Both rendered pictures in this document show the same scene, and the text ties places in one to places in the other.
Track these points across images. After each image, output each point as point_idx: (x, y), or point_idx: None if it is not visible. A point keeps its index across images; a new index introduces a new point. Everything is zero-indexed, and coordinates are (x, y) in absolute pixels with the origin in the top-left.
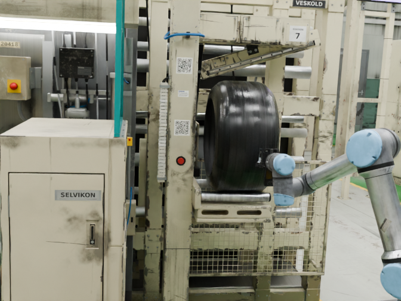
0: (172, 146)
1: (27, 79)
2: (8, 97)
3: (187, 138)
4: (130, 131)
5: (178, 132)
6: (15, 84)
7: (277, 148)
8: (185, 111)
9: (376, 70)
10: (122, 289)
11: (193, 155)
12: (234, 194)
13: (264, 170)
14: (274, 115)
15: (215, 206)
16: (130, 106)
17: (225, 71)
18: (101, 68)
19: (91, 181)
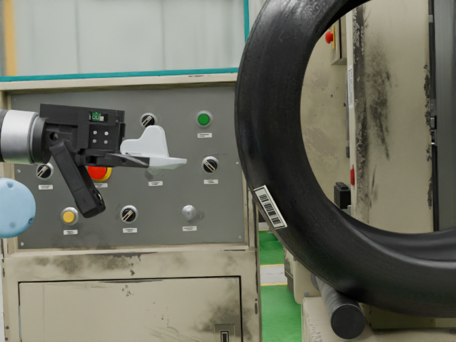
0: (349, 136)
1: (343, 22)
2: (334, 58)
3: (353, 115)
4: (434, 111)
5: (349, 100)
6: (326, 33)
7: (257, 126)
8: (350, 41)
9: None
10: (4, 328)
11: (356, 163)
12: (326, 284)
13: (254, 201)
14: (267, 12)
15: (305, 307)
16: (434, 51)
17: None
18: None
19: None
